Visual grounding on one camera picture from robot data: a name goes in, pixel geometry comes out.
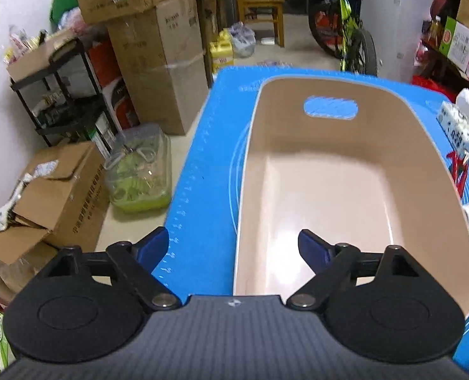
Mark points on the green black bicycle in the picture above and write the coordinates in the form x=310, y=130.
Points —
x=337, y=27

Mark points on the red plastic tongs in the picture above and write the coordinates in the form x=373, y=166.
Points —
x=459, y=168

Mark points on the blue silicone baking mat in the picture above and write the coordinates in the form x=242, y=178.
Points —
x=203, y=217

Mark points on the white chest freezer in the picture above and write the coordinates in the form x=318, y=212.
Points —
x=396, y=29

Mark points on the white tissue pack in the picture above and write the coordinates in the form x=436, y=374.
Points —
x=454, y=121

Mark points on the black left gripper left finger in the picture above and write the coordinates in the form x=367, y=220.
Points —
x=85, y=305

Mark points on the beige plastic storage bin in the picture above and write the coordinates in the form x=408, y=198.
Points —
x=352, y=163

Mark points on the open cardboard box on floor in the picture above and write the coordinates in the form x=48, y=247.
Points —
x=64, y=204

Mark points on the green clear lidded container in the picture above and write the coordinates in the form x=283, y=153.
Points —
x=138, y=171

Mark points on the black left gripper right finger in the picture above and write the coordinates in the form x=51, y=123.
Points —
x=383, y=306

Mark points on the green white carton box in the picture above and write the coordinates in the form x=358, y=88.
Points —
x=455, y=43

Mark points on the black metal shelf rack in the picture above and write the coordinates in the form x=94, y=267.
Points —
x=64, y=101

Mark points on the yellow plastic jug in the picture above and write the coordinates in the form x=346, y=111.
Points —
x=221, y=51

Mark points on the wooden chair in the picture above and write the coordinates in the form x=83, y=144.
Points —
x=247, y=13

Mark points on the large taped cardboard box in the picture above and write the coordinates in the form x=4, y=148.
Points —
x=160, y=55

